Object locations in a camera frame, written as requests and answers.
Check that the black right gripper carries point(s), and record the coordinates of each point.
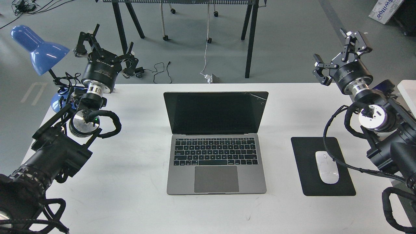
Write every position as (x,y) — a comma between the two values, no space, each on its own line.
(349,73)

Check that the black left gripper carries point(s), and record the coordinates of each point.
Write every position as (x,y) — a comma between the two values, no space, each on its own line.
(100,68)

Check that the grey laptop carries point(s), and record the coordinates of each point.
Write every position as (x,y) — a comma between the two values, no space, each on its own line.
(214,146)

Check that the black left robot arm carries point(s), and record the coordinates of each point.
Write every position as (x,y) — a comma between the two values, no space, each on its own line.
(61,145)

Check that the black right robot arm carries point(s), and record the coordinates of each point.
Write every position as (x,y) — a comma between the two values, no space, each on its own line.
(375,114)

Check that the blue desk lamp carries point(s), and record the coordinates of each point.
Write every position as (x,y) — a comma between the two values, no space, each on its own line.
(44,56)

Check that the white cardboard box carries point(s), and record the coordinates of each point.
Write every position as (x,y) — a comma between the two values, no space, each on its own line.
(383,10)

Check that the black mouse pad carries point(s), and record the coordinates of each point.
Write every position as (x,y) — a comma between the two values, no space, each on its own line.
(304,149)

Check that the white computer mouse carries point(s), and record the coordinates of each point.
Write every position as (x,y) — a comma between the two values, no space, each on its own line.
(327,168)

